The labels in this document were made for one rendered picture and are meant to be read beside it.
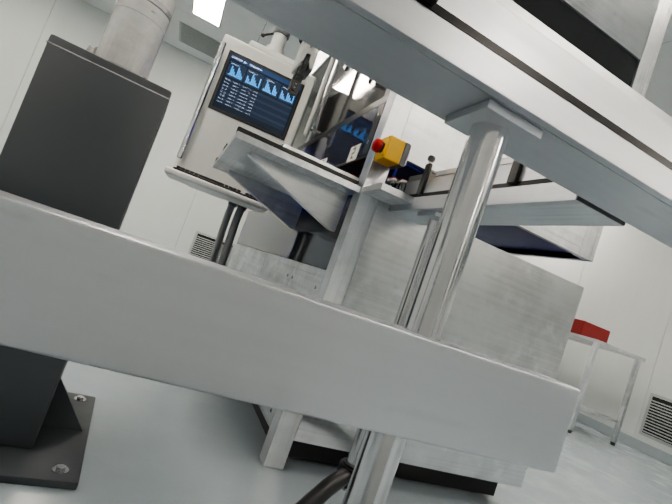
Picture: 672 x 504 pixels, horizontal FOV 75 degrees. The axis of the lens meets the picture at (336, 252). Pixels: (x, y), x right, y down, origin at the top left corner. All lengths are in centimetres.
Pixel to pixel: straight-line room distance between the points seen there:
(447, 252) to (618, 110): 30
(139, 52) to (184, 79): 590
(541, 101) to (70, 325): 56
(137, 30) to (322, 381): 96
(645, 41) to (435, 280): 183
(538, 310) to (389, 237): 67
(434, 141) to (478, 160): 92
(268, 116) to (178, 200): 458
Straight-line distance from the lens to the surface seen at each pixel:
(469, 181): 58
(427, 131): 149
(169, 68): 715
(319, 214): 141
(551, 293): 183
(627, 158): 71
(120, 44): 122
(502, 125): 61
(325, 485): 120
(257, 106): 236
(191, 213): 681
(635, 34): 223
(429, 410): 57
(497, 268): 164
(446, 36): 54
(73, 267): 45
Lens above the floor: 57
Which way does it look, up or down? 4 degrees up
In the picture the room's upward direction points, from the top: 20 degrees clockwise
